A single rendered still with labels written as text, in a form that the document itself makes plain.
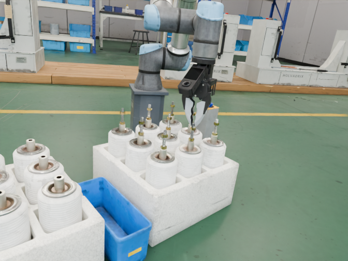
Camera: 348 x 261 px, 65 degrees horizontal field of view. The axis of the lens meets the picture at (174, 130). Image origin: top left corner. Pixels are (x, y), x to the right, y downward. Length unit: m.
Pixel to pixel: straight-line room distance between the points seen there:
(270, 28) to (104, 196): 2.91
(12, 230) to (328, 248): 0.92
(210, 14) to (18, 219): 0.67
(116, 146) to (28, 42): 2.12
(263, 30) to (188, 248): 2.93
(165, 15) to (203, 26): 0.14
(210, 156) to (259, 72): 2.56
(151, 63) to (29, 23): 1.72
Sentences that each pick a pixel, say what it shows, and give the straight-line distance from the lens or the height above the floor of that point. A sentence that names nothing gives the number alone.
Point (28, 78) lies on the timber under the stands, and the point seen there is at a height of 0.04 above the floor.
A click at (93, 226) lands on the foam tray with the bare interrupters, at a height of 0.18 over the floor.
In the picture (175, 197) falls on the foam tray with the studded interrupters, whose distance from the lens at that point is 0.84.
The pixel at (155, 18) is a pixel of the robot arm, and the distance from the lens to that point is 0.89.
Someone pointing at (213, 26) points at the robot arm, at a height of 0.64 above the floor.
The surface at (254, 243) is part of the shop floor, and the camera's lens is 0.99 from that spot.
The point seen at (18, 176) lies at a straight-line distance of 0.91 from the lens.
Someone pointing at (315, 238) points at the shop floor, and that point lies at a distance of 1.12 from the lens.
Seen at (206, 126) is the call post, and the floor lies 0.24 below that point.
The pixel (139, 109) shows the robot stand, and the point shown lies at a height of 0.20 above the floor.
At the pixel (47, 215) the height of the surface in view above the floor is 0.21.
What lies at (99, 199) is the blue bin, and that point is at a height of 0.04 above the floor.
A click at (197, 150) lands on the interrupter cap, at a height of 0.25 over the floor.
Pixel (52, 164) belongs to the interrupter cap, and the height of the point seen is 0.25.
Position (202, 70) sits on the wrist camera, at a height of 0.52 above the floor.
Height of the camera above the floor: 0.63
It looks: 21 degrees down
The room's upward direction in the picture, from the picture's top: 6 degrees clockwise
